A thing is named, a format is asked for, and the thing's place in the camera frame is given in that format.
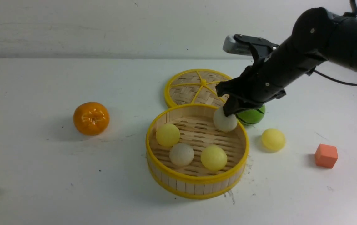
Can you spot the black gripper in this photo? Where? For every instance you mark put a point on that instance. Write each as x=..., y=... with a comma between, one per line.
x=272, y=71

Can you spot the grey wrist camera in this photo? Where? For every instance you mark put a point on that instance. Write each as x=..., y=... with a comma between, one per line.
x=256, y=47

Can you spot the orange foam cube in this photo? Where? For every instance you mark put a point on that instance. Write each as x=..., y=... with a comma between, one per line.
x=326, y=156

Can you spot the white bun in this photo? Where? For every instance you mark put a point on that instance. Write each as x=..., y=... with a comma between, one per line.
x=224, y=123
x=181, y=154

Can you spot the woven bamboo steamer lid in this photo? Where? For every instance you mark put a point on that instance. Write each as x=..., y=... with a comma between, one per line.
x=195, y=86

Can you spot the yellow bun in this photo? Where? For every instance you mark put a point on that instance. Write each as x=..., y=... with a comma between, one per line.
x=213, y=158
x=167, y=135
x=273, y=140

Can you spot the bamboo steamer tray yellow rim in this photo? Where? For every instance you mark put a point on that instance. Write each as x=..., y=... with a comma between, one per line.
x=195, y=123

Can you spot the orange tangerine toy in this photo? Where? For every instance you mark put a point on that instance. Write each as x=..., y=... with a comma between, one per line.
x=91, y=118

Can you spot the green watermelon toy ball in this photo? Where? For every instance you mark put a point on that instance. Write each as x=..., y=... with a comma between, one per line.
x=252, y=116

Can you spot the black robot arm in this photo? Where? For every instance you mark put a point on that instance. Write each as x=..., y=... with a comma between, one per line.
x=317, y=36

